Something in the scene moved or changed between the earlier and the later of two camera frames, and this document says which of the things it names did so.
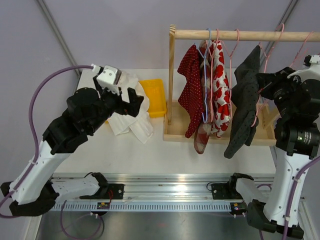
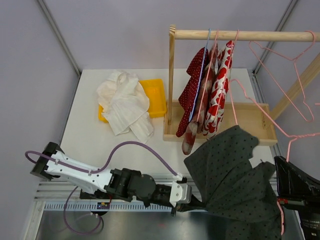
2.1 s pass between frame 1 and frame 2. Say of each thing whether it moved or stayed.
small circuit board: stayed
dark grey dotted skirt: moved
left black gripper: moved
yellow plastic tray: stayed
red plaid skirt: moved
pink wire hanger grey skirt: moved
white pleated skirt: stayed
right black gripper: moved
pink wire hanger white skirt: moved
